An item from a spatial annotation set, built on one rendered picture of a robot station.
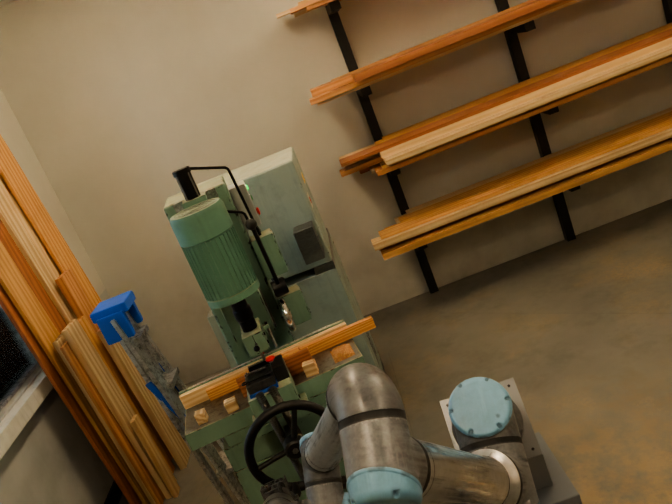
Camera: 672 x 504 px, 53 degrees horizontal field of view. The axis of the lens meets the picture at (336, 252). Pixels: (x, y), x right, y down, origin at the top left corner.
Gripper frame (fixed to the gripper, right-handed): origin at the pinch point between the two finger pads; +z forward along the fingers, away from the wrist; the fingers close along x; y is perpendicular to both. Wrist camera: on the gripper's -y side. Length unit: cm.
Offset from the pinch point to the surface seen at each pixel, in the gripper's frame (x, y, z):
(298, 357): -18.6, 32.6, 21.3
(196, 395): 17.4, 34.3, 31.8
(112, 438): 86, 26, 152
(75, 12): 27, 266, 204
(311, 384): -19.1, 23.6, 17.1
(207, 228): -9, 80, 5
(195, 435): 19.6, 24.0, 16.9
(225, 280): -8, 64, 11
